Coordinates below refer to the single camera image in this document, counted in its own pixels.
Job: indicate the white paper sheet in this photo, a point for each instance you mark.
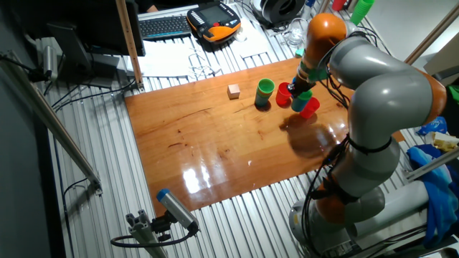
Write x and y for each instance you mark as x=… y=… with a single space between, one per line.
x=161 y=59

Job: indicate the grey monitor stand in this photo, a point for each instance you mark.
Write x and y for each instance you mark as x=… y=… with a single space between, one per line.
x=71 y=46

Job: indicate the black round spool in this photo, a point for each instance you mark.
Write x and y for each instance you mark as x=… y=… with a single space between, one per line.
x=276 y=12

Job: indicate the copper coloured frame post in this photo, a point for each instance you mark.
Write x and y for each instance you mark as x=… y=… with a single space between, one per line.
x=129 y=43

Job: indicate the clear glass beaker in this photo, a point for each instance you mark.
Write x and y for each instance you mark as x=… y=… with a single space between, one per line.
x=297 y=32

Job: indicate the black camera ball mount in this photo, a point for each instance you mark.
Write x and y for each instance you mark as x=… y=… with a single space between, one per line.
x=161 y=225

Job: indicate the stack of green cups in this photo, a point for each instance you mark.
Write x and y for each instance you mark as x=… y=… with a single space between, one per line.
x=360 y=12

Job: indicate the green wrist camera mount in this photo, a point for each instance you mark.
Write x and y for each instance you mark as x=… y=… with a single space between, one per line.
x=317 y=74

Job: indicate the black computer monitor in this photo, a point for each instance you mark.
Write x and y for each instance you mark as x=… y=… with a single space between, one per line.
x=104 y=25

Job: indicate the black chair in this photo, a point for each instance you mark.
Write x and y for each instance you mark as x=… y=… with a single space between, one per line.
x=448 y=104

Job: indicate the blue cloth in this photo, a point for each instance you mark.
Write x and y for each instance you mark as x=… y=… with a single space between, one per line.
x=437 y=193

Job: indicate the silver frame post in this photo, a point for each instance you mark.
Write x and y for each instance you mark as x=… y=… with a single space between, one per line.
x=323 y=5

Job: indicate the silver camera with blue end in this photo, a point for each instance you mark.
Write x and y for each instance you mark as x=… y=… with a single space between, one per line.
x=175 y=209

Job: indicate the blue tissue pack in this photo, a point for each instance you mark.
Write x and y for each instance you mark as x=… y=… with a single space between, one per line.
x=435 y=126

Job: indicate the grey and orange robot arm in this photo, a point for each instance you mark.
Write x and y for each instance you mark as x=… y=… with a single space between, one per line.
x=387 y=96

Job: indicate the long aluminium frame rail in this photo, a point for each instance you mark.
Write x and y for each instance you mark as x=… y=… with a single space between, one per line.
x=54 y=123

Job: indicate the person hand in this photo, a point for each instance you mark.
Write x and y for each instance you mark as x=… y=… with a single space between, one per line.
x=151 y=8

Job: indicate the aluminium frame post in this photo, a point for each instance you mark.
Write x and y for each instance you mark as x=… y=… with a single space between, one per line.
x=432 y=34

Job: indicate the black computer keyboard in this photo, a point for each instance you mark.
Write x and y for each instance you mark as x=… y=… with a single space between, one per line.
x=165 y=27

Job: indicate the orange and black teach pendant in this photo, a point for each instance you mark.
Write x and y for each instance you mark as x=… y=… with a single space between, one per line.
x=218 y=34

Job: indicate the white rounded object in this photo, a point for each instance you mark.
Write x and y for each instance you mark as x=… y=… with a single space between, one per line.
x=241 y=36

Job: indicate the yellow white snack bag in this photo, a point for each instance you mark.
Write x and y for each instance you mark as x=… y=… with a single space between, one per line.
x=444 y=141

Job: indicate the red plastic cup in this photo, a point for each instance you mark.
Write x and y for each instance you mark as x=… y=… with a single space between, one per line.
x=310 y=109
x=282 y=95

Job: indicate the short aluminium profile stand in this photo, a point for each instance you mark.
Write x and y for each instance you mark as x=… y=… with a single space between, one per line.
x=143 y=233

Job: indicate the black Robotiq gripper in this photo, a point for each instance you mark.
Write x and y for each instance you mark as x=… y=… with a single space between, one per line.
x=305 y=85

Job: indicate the light wooden block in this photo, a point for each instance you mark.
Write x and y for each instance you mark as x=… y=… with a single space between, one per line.
x=233 y=91

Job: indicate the silver cylindrical camera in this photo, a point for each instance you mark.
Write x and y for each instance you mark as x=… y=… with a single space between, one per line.
x=50 y=61

